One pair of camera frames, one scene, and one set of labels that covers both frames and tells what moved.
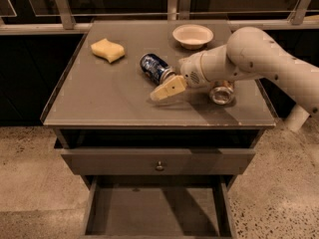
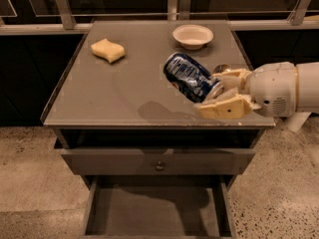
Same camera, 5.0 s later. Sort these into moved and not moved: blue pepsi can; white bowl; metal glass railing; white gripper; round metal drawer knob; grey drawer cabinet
Moved: blue pepsi can; white gripper
Not moved: white bowl; grey drawer cabinet; round metal drawer knob; metal glass railing
